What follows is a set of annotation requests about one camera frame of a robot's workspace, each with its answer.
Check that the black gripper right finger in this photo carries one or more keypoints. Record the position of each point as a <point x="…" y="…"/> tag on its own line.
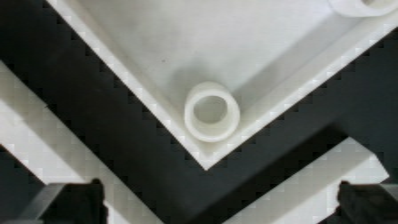
<point x="366" y="204"/>

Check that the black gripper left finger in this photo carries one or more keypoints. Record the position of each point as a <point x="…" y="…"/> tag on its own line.
<point x="66" y="204"/>

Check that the white square table top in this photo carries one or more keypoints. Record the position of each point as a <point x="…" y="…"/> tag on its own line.
<point x="263" y="45"/>

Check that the white L-shaped obstacle fence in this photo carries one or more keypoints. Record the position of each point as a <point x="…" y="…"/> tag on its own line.
<point x="298" y="203"/>

